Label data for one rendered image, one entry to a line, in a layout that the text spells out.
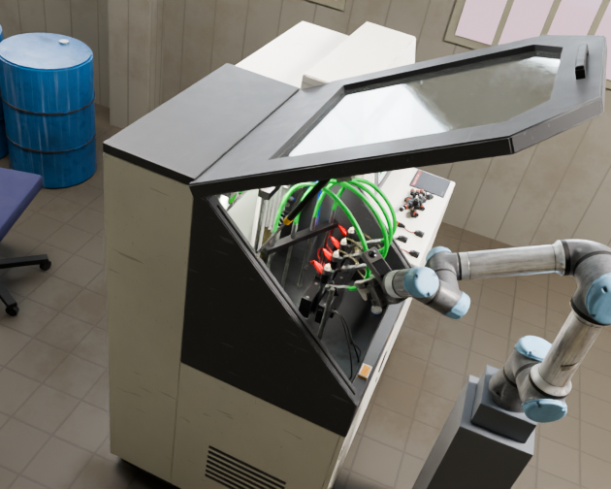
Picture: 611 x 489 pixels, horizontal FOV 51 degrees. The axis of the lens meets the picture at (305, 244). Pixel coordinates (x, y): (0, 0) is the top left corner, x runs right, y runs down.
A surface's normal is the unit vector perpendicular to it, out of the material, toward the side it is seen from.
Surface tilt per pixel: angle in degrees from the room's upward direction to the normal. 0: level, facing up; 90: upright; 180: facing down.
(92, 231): 0
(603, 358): 0
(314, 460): 90
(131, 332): 90
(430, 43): 90
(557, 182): 90
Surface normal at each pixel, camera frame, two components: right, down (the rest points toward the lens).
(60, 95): 0.54, 0.59
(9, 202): 0.17, -0.77
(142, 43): -0.33, 0.54
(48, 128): 0.25, 0.63
